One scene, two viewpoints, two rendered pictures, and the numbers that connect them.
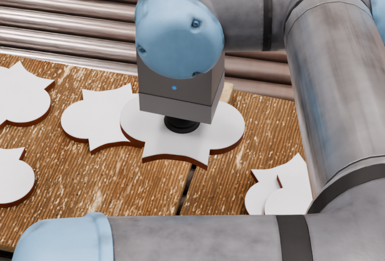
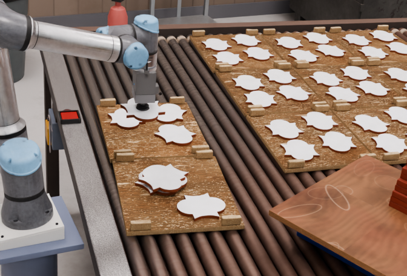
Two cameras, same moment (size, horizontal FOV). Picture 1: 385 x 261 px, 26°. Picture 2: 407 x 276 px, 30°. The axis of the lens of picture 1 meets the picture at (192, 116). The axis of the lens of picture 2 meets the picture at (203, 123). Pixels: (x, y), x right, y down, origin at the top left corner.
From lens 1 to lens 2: 2.04 m
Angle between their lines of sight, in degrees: 51
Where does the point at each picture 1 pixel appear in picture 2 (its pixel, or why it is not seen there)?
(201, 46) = not seen: hidden behind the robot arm
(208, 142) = (136, 113)
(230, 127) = (146, 116)
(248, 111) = (206, 163)
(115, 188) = (143, 144)
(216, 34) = not seen: hidden behind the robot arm
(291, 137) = (200, 175)
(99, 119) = (171, 131)
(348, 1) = (113, 37)
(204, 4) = (109, 32)
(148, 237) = not seen: outside the picture
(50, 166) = (142, 129)
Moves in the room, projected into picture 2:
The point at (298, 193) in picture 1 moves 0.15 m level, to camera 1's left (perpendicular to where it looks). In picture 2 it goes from (163, 172) to (145, 150)
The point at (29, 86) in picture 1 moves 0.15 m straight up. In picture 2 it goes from (175, 115) to (177, 78)
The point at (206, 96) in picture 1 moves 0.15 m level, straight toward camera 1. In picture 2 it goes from (135, 90) to (89, 95)
